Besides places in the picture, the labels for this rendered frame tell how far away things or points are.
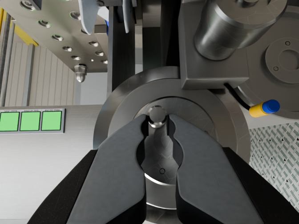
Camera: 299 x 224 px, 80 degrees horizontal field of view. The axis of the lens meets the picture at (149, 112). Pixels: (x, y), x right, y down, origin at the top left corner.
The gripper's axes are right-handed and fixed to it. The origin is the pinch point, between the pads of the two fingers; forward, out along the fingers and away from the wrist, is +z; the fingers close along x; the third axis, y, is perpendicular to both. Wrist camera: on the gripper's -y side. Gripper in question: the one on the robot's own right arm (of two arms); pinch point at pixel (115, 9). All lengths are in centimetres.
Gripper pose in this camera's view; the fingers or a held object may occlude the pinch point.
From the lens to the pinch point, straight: 25.9
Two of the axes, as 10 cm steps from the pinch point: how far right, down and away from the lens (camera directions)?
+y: 0.2, 9.8, -1.7
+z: 0.3, 1.7, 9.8
